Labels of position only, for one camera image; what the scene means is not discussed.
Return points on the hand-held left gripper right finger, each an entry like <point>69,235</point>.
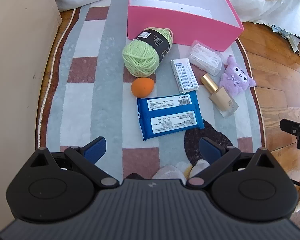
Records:
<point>211,150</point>

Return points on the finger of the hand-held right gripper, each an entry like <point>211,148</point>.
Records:
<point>293,128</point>

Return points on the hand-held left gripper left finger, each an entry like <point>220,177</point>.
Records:
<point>96,150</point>

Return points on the foundation bottle gold cap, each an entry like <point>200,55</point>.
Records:
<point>222,97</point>

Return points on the blue wet wipes pack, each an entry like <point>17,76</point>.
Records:
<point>170,115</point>

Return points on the purple plush toy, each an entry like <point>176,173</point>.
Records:
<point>236,80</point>

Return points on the orange makeup sponge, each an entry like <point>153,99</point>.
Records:
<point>142,87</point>

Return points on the white soap packet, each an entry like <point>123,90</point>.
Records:
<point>185,76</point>

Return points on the clear floss pick box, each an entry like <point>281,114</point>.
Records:
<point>206,57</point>

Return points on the green yarn ball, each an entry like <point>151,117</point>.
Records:
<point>140,60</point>

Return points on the pink cardboard box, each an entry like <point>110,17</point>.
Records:
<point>165,22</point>

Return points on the white fluffy fabric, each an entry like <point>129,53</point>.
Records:
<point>170,172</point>

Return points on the pile of papers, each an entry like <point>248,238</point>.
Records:
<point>297,45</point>

